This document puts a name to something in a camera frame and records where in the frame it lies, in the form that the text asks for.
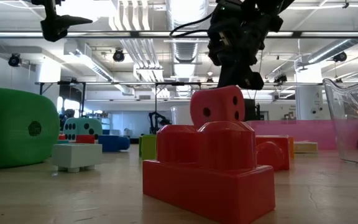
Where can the black background frame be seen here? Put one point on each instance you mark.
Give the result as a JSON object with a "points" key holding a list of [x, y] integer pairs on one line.
{"points": [[83, 93]]}

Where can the pale teal small brick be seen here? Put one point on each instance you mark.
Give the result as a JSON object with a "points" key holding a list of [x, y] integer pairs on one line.
{"points": [[76, 155]]}

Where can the black overhead light bar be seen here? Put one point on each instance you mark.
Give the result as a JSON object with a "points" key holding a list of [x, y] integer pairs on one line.
{"points": [[110, 35]]}

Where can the white rectangular air duct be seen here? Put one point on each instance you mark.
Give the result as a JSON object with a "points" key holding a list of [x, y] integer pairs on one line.
{"points": [[89, 62]]}

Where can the tan box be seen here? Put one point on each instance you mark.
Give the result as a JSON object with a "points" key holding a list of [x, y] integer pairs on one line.
{"points": [[305, 146]]}

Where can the orange block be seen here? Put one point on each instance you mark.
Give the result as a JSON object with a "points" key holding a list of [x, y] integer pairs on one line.
{"points": [[291, 146]]}

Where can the green small brick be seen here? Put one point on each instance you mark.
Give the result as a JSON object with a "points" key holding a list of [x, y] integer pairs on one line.
{"points": [[148, 147]]}

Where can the silver slanted ceiling duct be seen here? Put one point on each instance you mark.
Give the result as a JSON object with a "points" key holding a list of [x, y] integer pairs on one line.
{"points": [[337, 46]]}

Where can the clear plastic bin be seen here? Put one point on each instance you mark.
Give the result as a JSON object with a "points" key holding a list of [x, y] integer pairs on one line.
{"points": [[353, 130]]}

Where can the blue two-stud brick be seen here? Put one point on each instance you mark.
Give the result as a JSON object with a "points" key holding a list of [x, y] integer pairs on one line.
{"points": [[113, 143]]}

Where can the black ceiling spotlight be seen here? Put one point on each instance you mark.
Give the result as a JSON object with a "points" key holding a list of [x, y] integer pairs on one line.
{"points": [[118, 55], [14, 60], [280, 78], [340, 57], [210, 81]]}

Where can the red two-stud brick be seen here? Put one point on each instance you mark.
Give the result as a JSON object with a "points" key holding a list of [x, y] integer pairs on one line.
{"points": [[275, 149], [210, 186]]}

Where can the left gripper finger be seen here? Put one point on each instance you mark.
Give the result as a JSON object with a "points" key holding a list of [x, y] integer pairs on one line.
{"points": [[57, 28]]}

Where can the silver round ceiling duct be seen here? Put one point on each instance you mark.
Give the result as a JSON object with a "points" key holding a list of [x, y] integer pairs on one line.
{"points": [[185, 53]]}

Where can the teal foam die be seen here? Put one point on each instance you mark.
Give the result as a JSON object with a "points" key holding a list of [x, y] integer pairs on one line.
{"points": [[81, 124]]}

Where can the blue small brick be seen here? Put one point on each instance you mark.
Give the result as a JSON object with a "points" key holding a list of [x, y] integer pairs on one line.
{"points": [[62, 142]]}

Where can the black background robot arm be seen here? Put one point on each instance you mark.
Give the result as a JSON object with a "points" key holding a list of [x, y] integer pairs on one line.
{"points": [[155, 121]]}

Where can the white plastic cup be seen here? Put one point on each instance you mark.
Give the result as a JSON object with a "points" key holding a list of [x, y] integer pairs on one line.
{"points": [[180, 115]]}

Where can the black monitor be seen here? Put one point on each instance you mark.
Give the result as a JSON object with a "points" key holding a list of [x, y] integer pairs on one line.
{"points": [[250, 110]]}

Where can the playing card deck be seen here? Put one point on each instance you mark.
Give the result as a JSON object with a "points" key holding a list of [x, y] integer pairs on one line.
{"points": [[61, 136]]}

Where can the white column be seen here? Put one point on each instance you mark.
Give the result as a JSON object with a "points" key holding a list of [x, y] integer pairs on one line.
{"points": [[309, 99]]}

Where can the green foam die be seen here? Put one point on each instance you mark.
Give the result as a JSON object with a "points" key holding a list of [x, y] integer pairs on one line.
{"points": [[11, 130]]}

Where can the pink plastic bin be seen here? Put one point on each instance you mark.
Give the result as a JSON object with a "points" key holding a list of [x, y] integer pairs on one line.
{"points": [[306, 133]]}

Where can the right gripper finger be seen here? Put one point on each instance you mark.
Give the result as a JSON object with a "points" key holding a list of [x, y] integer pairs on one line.
{"points": [[232, 74], [254, 81]]}

